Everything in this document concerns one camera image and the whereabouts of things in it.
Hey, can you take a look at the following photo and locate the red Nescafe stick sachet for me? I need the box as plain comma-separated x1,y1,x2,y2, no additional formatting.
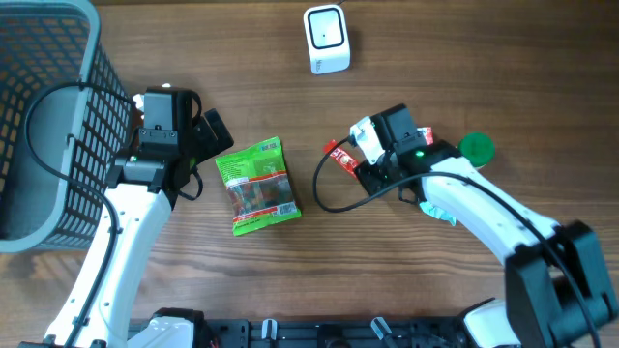
323,139,359,178

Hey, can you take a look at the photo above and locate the mint green wipes packet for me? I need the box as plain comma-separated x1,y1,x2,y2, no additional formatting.
419,201,457,226

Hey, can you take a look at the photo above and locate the green gummy candy bag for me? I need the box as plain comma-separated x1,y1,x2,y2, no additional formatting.
216,137,302,237

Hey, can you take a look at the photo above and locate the jar with green lid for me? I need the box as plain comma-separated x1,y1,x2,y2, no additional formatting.
457,132,495,169

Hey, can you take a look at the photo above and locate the red small juice carton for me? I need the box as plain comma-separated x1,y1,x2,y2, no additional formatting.
417,127,434,145

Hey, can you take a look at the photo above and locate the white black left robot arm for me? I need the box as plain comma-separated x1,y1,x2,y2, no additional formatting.
27,87,234,347

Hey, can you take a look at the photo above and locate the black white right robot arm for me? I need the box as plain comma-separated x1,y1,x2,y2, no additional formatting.
349,104,618,347

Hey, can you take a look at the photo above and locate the white barcode scanner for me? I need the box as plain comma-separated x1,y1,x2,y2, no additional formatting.
303,4,351,75

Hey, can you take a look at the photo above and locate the grey plastic mesh basket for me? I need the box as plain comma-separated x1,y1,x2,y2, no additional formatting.
1,1,132,253

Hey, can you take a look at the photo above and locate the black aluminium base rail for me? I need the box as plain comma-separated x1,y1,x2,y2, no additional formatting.
128,316,485,348

